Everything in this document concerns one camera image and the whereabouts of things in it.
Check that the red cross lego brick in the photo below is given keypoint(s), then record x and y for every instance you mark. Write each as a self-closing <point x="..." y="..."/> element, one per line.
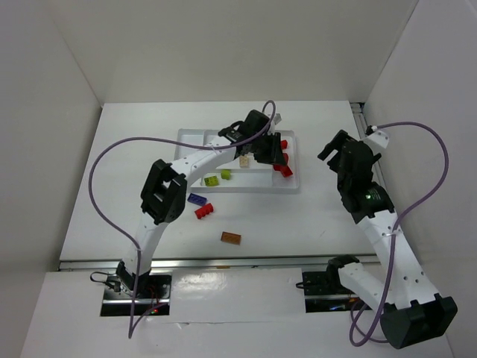
<point x="285" y="170"/>

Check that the aluminium rail right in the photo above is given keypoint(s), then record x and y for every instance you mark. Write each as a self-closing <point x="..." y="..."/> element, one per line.
<point x="361" y="123"/>

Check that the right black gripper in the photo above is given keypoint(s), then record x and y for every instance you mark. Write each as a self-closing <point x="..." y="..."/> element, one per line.
<point x="336" y="148"/>

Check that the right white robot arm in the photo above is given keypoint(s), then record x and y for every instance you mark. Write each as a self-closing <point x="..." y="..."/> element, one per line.
<point x="408" y="306"/>

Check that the purple lego brick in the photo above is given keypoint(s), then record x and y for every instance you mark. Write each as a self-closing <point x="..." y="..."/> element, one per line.
<point x="197" y="199"/>

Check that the red ridged lego brick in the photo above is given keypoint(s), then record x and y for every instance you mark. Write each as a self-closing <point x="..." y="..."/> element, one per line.
<point x="203" y="211"/>

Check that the aluminium rail front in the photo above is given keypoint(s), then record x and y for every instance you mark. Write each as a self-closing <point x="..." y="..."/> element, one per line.
<point x="232" y="262"/>

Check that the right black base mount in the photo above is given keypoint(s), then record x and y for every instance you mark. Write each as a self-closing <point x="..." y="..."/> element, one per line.
<point x="321" y="296"/>

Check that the tan lego plate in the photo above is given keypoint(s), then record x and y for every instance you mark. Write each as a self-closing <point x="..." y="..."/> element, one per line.
<point x="244" y="162"/>

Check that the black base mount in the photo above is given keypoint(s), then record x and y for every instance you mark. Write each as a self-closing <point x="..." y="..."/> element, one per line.
<point x="153" y="299"/>
<point x="321" y="296"/>

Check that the brown lego plate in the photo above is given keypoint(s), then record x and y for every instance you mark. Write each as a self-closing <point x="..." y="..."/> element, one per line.
<point x="231" y="238"/>

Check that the aluminium rail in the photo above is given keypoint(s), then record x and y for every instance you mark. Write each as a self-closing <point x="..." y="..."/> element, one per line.
<point x="361" y="123"/>
<point x="232" y="262"/>

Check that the white divided sorting tray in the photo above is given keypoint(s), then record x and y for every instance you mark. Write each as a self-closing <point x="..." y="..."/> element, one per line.
<point x="259" y="178"/>

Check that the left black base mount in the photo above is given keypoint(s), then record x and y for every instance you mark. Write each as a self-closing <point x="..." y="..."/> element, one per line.
<point x="153" y="299"/>

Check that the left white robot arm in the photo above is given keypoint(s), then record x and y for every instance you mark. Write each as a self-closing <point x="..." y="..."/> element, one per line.
<point x="164" y="192"/>

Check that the green lego brick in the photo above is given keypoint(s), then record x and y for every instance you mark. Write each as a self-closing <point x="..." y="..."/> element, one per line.
<point x="226" y="174"/>
<point x="211" y="181"/>

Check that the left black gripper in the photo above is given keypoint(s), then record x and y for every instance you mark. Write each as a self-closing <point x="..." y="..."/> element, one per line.
<point x="271" y="148"/>

